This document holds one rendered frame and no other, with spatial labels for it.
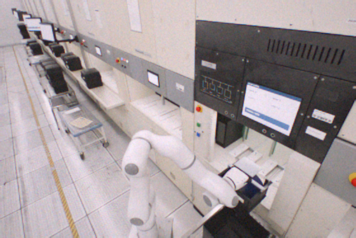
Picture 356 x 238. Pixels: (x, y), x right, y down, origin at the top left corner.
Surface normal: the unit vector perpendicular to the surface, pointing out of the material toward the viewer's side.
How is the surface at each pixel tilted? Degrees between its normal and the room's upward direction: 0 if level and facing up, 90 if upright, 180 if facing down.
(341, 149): 90
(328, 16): 92
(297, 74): 90
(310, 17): 92
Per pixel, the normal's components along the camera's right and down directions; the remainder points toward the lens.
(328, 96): -0.78, 0.37
